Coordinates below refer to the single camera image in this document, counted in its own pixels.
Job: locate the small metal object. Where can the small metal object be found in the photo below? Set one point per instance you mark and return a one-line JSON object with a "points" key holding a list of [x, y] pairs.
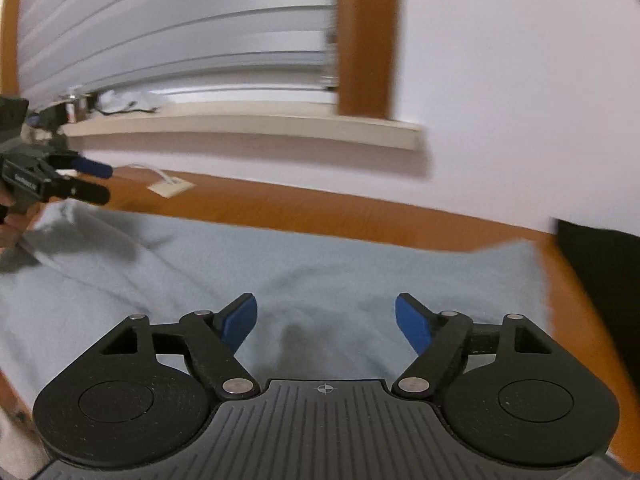
{"points": [[77, 105]]}

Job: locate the white window blind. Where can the white window blind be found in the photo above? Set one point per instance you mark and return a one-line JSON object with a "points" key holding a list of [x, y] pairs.
{"points": [[175, 25]]}

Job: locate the white power strip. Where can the white power strip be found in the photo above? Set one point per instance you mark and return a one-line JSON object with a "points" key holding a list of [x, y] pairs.
{"points": [[171, 186]]}

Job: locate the pale wooden window sill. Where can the pale wooden window sill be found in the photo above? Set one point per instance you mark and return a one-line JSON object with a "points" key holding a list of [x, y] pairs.
{"points": [[250, 125]]}

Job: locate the grey printed t-shirt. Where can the grey printed t-shirt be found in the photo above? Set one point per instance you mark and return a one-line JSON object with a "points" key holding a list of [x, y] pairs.
{"points": [[310, 270]]}

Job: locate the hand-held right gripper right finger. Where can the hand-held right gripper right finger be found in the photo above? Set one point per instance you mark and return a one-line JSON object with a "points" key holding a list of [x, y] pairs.
{"points": [[412, 325]]}

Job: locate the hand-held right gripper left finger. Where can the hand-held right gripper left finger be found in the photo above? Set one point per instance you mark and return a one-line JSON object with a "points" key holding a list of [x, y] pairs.
{"points": [[241, 320]]}

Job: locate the person's left hand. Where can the person's left hand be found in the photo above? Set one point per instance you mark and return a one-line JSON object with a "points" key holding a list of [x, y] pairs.
{"points": [[12, 232]]}

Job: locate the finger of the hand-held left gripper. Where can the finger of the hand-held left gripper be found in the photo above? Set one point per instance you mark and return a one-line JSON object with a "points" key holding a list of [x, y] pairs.
{"points": [[95, 167], [87, 193]]}

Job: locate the white cloth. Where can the white cloth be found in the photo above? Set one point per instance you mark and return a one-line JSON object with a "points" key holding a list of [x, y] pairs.
{"points": [[117, 97]]}

